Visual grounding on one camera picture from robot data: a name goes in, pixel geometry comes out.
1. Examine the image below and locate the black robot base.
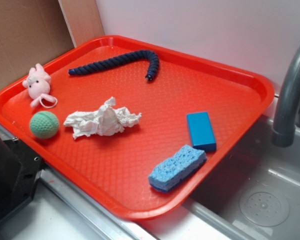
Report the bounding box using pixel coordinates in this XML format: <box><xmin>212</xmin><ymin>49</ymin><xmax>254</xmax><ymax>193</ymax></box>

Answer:
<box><xmin>0</xmin><ymin>138</ymin><xmax>43</xmax><ymax>224</ymax></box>

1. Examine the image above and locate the pink plush bunny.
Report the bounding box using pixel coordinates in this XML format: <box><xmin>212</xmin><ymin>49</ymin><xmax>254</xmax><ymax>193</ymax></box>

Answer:
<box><xmin>22</xmin><ymin>63</ymin><xmax>58</xmax><ymax>109</ymax></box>

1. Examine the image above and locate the red plastic tray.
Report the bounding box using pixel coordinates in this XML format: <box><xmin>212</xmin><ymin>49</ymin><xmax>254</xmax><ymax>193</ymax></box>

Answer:
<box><xmin>0</xmin><ymin>35</ymin><xmax>275</xmax><ymax>220</ymax></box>

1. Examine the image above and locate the crumpled white paper towel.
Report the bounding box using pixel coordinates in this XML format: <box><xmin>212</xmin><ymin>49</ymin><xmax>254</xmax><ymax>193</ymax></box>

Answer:
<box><xmin>63</xmin><ymin>96</ymin><xmax>142</xmax><ymax>139</ymax></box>

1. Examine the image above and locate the blue rectangular block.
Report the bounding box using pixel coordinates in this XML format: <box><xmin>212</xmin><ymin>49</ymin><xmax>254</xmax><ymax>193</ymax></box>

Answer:
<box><xmin>186</xmin><ymin>112</ymin><xmax>217</xmax><ymax>152</ymax></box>

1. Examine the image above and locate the light blue sponge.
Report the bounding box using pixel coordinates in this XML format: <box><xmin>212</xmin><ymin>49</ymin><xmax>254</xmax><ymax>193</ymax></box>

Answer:
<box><xmin>148</xmin><ymin>144</ymin><xmax>207</xmax><ymax>193</ymax></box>

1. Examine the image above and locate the green textured ball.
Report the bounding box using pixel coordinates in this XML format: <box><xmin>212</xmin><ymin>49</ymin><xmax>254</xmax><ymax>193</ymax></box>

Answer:
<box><xmin>29</xmin><ymin>111</ymin><xmax>60</xmax><ymax>139</ymax></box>

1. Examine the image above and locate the grey plastic sink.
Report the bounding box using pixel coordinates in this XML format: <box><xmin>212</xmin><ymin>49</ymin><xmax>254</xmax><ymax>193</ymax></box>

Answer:
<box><xmin>141</xmin><ymin>117</ymin><xmax>300</xmax><ymax>240</ymax></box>

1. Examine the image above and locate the grey faucet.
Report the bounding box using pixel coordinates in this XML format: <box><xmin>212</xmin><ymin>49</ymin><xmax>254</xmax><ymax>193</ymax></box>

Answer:
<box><xmin>271</xmin><ymin>47</ymin><xmax>300</xmax><ymax>148</ymax></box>

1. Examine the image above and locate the brown cardboard panel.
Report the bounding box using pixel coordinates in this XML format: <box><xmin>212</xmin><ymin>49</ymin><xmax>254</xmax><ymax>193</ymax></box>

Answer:
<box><xmin>0</xmin><ymin>0</ymin><xmax>74</xmax><ymax>90</ymax></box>

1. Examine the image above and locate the dark blue rope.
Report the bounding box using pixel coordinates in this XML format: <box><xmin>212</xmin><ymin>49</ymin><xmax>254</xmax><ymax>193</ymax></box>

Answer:
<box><xmin>68</xmin><ymin>49</ymin><xmax>160</xmax><ymax>83</ymax></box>

